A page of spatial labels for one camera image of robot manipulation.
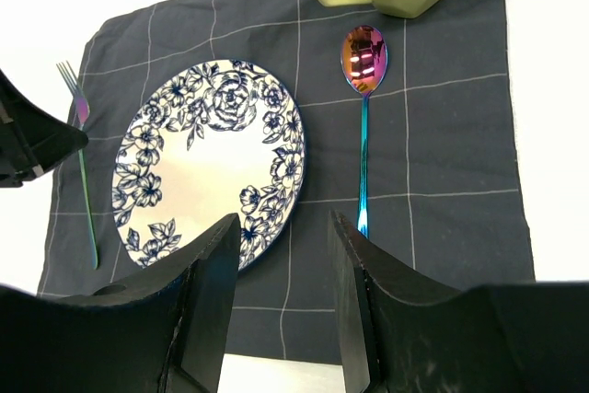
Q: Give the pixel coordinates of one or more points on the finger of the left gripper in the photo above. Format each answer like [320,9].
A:
[33,142]

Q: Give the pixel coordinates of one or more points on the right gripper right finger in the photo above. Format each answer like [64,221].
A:
[400,331]

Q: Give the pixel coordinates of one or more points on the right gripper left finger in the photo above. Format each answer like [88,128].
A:
[162,329]

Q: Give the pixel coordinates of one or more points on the iridescent fork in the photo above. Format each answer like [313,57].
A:
[82,111]

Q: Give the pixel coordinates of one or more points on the blue floral plate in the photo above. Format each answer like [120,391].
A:
[221,137]

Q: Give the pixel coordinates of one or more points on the dark checked cloth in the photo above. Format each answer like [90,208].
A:
[443,182]

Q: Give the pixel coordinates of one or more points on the iridescent spoon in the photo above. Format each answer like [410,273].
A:
[364,61]

